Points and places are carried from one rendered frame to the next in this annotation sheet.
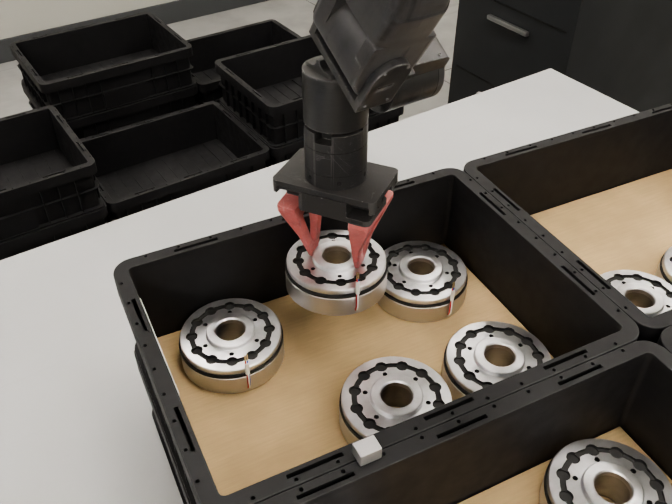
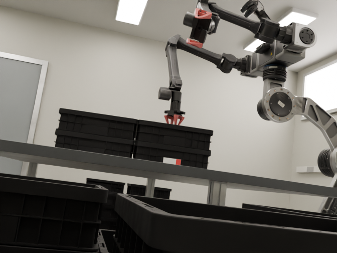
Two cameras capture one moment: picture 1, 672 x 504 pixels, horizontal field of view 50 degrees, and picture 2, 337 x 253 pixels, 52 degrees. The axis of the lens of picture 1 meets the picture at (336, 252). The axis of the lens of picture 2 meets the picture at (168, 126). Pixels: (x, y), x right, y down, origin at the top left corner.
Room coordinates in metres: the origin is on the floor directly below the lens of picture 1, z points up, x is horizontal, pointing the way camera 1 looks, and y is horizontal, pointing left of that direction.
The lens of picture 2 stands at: (2.26, 0.63, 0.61)
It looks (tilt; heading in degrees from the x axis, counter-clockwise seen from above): 10 degrees up; 201
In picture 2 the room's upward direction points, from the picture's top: 7 degrees clockwise
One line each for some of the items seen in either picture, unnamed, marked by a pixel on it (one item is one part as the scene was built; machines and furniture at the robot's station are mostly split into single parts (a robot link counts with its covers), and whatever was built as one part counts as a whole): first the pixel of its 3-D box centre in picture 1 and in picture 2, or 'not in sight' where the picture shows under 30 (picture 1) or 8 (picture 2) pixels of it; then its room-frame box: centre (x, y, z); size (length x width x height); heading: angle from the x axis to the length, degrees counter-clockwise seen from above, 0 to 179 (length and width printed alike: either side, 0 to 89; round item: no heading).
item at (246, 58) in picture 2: not in sight; (240, 64); (0.12, 0.25, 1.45); 0.09 x 0.08 x 0.12; 34
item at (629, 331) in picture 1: (364, 306); (172, 131); (0.48, -0.03, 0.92); 0.40 x 0.30 x 0.02; 116
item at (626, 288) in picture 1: (639, 299); not in sight; (0.54, -0.32, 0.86); 0.05 x 0.05 x 0.01
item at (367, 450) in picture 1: (367, 450); not in sight; (0.31, -0.02, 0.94); 0.02 x 0.01 x 0.01; 116
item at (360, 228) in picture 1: (346, 223); (172, 121); (0.55, -0.01, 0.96); 0.07 x 0.07 x 0.09; 66
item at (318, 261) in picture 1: (336, 256); not in sight; (0.55, 0.00, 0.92); 0.05 x 0.05 x 0.01
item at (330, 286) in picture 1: (336, 260); not in sight; (0.55, 0.00, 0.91); 0.10 x 0.10 x 0.01
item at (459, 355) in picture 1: (498, 360); not in sight; (0.46, -0.16, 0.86); 0.10 x 0.10 x 0.01
